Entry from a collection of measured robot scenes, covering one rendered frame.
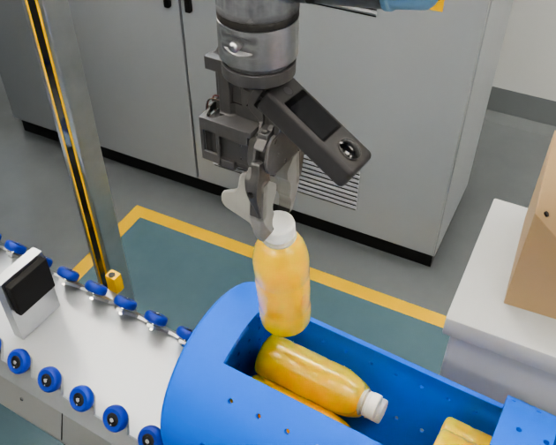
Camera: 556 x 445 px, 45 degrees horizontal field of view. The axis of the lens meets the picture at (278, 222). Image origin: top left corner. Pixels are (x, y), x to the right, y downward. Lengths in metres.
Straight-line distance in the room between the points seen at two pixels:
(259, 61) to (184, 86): 2.12
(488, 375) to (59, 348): 0.78
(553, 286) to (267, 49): 0.63
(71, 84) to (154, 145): 1.62
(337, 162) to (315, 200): 2.08
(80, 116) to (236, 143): 0.82
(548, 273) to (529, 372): 0.17
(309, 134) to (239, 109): 0.08
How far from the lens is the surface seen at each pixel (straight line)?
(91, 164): 1.54
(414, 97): 2.28
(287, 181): 0.73
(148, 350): 1.30
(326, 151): 0.63
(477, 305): 1.10
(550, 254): 1.03
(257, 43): 0.60
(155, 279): 2.69
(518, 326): 1.09
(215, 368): 0.91
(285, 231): 0.74
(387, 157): 2.44
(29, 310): 1.35
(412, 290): 2.66
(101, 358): 1.31
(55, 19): 1.36
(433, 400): 1.08
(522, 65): 3.58
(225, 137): 0.67
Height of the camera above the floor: 1.96
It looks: 43 degrees down
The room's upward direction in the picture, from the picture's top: straight up
